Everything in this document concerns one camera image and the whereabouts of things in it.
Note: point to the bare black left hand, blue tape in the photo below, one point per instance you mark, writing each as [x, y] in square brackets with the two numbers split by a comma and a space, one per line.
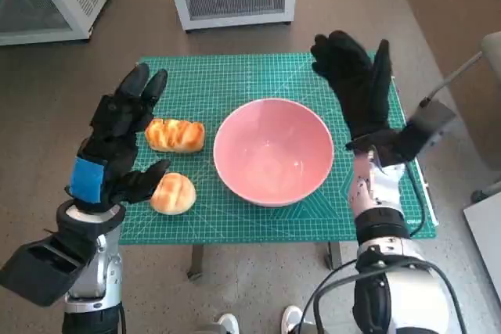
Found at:
[109, 142]

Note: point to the black knitted gloved right hand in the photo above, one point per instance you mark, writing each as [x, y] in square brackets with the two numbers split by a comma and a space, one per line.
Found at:
[360, 87]

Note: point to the long braided toy bread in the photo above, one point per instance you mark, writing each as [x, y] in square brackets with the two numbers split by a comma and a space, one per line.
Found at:
[176, 134]

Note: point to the round toy bread bun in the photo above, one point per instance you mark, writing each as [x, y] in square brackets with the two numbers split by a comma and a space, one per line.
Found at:
[176, 193]

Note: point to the pink bowl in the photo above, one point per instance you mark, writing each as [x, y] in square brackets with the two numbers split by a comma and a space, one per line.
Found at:
[274, 154]

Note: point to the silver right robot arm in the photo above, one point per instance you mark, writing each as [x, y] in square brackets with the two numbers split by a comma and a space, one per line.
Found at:
[407, 295]

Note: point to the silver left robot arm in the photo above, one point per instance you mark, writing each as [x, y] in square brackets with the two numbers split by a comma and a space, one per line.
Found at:
[105, 263]

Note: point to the green cutting mat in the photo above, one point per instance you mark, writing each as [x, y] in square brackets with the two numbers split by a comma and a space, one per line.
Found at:
[235, 76]

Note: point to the grey metal table leg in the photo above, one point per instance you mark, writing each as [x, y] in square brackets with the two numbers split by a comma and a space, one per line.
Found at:
[335, 256]
[196, 261]

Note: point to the white flat panel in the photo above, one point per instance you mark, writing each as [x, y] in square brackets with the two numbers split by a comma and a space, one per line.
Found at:
[487, 240]

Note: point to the white left foot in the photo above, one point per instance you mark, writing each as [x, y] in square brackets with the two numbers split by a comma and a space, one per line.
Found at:
[229, 324]

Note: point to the white foot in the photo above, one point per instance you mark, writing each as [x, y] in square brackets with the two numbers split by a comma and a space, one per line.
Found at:
[293, 320]
[229, 324]

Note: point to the white right foot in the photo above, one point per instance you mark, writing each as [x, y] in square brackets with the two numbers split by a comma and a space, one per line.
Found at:
[293, 320]

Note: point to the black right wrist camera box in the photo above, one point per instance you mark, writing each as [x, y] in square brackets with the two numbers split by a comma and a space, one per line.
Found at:
[422, 126]

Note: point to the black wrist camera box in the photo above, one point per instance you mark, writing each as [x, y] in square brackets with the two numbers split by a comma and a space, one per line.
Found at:
[422, 126]
[39, 267]

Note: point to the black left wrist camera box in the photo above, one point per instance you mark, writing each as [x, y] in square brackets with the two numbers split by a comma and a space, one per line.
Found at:
[39, 267]

